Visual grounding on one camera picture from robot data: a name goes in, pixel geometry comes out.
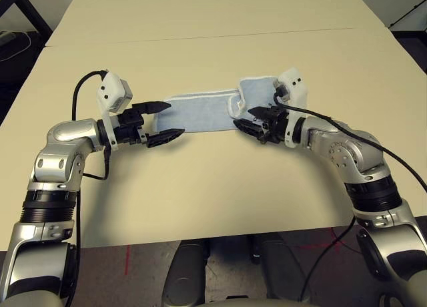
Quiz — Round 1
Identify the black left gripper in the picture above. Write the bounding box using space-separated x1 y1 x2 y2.
116 100 186 149

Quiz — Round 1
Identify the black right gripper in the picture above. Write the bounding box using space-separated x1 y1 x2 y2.
232 106 291 144

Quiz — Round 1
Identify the light blue terry towel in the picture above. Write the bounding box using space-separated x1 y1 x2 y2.
153 75 284 134

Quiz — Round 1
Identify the dark grey left robot leg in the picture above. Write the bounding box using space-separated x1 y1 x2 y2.
161 243 211 307

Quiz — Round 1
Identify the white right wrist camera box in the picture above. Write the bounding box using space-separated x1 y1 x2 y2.
273 66 310 149

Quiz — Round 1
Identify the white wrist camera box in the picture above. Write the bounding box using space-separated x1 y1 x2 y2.
95 72 134 151
273 66 310 149

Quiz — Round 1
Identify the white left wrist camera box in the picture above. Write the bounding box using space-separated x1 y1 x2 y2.
95 72 134 151

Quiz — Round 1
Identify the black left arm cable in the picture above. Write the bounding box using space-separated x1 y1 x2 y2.
65 69 111 307

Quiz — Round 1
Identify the white floor cable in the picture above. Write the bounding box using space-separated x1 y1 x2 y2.
0 31 31 61

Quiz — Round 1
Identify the black frame side table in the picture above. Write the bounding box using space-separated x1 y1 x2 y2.
0 0 53 34

